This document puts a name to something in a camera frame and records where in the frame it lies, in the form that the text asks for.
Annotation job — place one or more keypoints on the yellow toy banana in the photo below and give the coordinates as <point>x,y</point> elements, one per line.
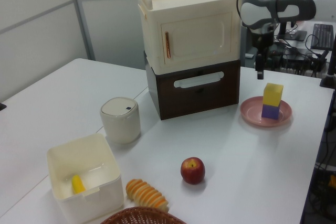
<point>78,185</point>

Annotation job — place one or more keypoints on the small silver box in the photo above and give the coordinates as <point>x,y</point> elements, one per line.
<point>249,56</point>

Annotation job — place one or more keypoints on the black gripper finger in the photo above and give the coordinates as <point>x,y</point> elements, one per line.
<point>259,66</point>

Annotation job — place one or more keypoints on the pink plate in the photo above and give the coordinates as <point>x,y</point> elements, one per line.
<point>250,112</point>

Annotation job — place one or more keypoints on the cream open plastic box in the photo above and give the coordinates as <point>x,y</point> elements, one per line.
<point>78,155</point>

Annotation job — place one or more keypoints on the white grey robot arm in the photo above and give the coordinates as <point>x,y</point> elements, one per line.
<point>288,9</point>

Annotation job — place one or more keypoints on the brown wicker basket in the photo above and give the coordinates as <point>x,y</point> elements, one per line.
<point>139,217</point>

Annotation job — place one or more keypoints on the black keyboard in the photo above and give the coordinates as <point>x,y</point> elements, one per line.
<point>322,36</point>

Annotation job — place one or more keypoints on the cream lidded canister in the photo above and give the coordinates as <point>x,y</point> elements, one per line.
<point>120,121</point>

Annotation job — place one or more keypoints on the black monitor stand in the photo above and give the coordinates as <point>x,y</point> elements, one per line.
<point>291,35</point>

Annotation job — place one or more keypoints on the yellow foam cube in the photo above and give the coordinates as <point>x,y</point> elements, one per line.
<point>272,95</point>

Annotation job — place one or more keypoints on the dark brown drawer box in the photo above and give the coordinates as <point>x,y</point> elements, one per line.
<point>199,103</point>

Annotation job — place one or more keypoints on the black flat object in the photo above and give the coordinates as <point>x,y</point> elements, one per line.
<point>2,106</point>

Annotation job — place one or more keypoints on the red apple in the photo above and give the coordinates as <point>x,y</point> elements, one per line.
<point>192,170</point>

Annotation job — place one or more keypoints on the orange white striped toy bread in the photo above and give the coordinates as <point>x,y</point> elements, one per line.
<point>147,195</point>

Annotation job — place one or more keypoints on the black clamp pole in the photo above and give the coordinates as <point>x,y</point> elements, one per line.
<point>331,72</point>

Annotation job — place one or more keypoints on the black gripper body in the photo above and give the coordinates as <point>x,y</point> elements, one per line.
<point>262,41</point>

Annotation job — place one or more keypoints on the purple foam cube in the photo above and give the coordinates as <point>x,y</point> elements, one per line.
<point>270,111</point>

